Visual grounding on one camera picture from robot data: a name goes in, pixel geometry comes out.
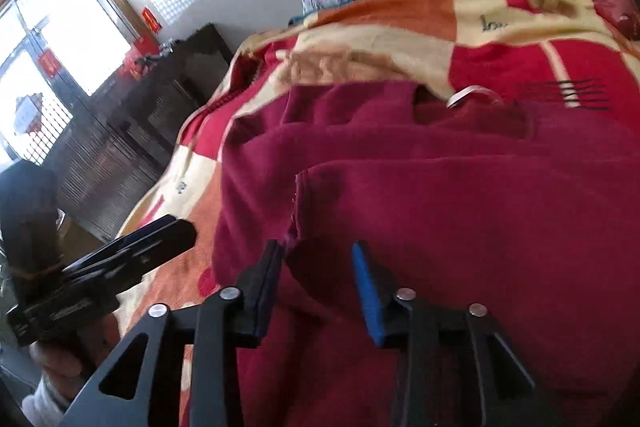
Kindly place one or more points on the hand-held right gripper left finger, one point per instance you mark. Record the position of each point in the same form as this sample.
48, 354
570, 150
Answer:
267, 294

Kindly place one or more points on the window with lattice frame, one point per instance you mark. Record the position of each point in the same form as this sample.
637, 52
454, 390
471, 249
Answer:
65, 37

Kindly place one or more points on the dark red garment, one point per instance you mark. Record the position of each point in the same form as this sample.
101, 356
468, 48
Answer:
425, 207

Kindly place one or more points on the person's left forearm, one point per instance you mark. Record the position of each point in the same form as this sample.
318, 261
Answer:
42, 402

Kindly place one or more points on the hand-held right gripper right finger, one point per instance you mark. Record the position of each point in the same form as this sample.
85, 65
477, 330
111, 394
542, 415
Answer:
368, 294

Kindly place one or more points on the red wall sign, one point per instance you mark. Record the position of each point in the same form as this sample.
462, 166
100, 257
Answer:
151, 19

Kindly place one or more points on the teal cloth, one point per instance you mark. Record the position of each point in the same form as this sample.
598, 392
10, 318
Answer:
299, 19

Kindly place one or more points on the person's left hand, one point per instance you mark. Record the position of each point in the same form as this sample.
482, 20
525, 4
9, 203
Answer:
75, 357

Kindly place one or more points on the red orange checked blanket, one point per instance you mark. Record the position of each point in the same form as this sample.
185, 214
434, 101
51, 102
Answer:
380, 32

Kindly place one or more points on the dark wooden cabinet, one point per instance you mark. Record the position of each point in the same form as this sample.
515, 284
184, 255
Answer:
130, 142

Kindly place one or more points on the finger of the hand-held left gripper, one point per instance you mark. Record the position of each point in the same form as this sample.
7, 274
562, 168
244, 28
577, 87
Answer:
150, 229
150, 252

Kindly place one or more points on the red box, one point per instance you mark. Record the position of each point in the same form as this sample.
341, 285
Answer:
140, 54

